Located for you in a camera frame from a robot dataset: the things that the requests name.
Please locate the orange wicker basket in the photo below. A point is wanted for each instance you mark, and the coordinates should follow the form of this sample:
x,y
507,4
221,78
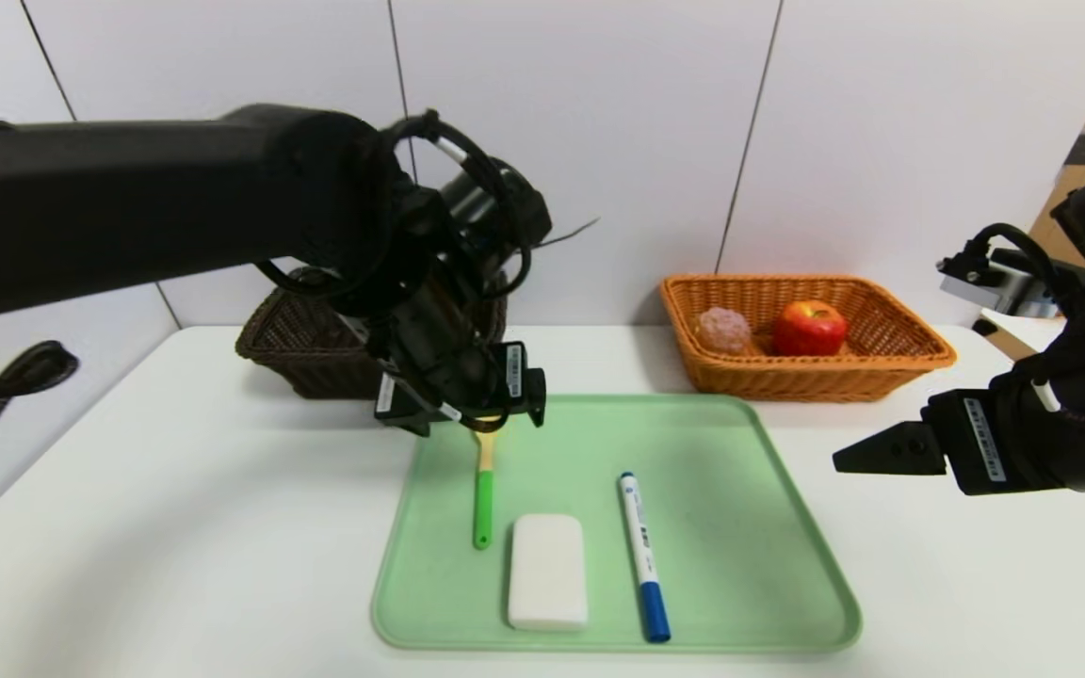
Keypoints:
x,y
740,377

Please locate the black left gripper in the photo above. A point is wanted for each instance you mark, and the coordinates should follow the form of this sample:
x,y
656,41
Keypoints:
x,y
460,394

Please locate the dark grey wall box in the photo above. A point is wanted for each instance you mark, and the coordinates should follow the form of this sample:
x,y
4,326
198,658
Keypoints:
x,y
1080,152

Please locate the pink yellow bread bun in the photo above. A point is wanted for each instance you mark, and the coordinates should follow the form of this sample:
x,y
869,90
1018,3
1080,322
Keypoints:
x,y
724,330

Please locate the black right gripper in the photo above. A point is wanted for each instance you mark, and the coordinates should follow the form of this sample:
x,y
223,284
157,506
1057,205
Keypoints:
x,y
976,441

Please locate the white soap block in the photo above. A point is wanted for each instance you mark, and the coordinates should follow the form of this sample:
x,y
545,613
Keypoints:
x,y
548,573

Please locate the white blue marker pen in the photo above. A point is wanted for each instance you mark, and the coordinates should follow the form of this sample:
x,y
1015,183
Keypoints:
x,y
642,556

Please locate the dark brown wicker basket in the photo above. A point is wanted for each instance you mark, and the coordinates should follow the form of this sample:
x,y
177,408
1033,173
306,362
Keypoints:
x,y
269,350

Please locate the yellow green pasta fork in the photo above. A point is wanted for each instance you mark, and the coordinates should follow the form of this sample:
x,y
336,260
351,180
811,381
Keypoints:
x,y
484,508

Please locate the light green plastic tray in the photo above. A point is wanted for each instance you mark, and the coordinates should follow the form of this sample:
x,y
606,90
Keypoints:
x,y
740,565

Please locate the red apple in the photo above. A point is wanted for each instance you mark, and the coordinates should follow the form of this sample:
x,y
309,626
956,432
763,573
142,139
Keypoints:
x,y
811,330

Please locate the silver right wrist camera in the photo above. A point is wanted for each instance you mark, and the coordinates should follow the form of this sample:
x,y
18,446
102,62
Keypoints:
x,y
999,282

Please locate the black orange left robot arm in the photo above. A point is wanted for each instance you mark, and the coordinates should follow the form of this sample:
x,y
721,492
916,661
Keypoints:
x,y
156,198

